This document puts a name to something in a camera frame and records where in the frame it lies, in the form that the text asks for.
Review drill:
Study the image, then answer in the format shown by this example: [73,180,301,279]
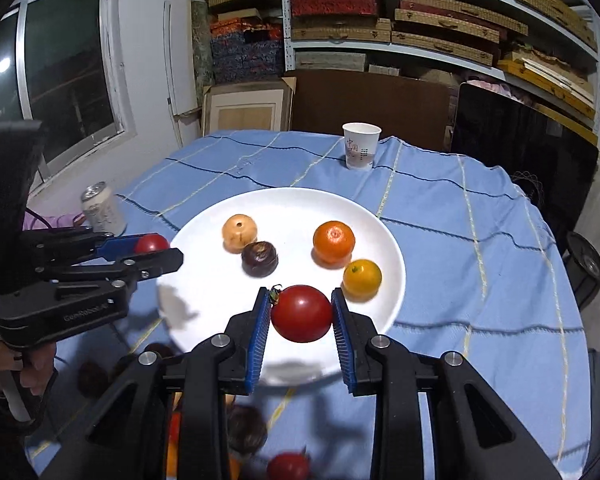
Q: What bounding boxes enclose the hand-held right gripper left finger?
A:
[45,287,274,480]

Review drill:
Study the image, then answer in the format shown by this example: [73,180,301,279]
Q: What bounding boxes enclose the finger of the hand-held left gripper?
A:
[22,227,151,270]
[35,247,185,288]

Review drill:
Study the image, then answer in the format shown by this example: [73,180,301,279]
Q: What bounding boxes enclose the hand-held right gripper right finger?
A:
[330,287,563,480]

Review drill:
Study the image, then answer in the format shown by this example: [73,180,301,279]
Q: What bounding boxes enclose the small red tomato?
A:
[266,451,311,480]
[134,234,171,255]

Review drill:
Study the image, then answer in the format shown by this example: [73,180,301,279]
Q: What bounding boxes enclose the large red tomato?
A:
[270,284,334,344]

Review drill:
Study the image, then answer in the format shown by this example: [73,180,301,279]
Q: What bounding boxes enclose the white round plate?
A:
[155,187,407,387]

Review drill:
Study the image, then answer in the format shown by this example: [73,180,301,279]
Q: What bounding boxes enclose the person's left hand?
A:
[0,335,59,401]

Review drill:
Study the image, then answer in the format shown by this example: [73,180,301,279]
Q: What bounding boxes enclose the white drink can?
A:
[81,181,127,236]

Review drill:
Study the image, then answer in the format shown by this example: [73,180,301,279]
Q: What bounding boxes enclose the yellow-orange tangerine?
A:
[342,258,383,301]

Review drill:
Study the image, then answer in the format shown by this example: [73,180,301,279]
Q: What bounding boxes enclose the purple cloth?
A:
[22,211,90,232]

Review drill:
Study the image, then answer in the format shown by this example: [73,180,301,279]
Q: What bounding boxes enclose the pale orange round fruit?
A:
[222,214,258,254]

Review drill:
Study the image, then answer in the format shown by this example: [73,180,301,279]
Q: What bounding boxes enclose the orange tangerine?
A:
[312,221,356,268]

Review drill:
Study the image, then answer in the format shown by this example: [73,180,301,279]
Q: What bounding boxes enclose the white framed window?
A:
[0,0,136,181]

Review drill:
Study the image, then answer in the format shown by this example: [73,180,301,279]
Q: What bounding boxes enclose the white paper cup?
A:
[342,122,382,171]

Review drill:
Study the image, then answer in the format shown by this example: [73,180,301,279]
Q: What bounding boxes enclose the white leaning board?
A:
[163,0,202,117]

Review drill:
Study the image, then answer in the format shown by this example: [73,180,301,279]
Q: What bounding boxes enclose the green marbled board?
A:
[191,0,215,113]

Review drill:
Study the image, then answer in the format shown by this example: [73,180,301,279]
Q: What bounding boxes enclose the pile of patterned boxes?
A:
[199,0,286,86]

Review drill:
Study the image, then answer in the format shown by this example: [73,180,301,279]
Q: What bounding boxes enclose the brown cardboard sheet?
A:
[285,70,458,151]

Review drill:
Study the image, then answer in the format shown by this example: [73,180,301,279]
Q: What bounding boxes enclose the black flat panel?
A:
[451,82,600,256]

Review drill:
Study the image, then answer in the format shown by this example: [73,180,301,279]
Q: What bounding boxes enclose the white metal shelf rack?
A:
[280,0,600,133]

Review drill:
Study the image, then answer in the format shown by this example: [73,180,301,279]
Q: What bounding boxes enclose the stack of flat gift boxes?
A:
[289,0,598,121]

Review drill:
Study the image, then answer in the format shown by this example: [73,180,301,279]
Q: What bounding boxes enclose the black cable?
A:
[26,204,87,231]

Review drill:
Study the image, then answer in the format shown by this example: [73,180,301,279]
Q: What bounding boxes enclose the beige picture frame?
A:
[201,79,297,137]

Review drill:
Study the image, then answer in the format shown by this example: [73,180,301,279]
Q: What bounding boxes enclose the black wire basket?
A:
[511,170,547,207]

